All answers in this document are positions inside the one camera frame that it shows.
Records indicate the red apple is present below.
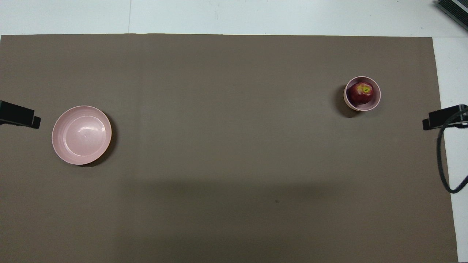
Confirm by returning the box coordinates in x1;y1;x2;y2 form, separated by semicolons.
347;82;374;106

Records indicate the pink plate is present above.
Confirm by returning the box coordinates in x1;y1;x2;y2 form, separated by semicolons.
52;106;112;165

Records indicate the brown table mat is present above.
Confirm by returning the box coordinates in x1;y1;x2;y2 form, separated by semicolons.
0;34;459;263

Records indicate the pink bowl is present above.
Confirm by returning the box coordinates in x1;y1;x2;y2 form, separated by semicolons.
343;76;381;112

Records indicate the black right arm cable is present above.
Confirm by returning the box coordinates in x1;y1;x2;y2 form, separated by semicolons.
436;109;468;194

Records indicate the grey ribbed device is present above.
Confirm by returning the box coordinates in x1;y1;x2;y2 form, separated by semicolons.
434;0;468;22

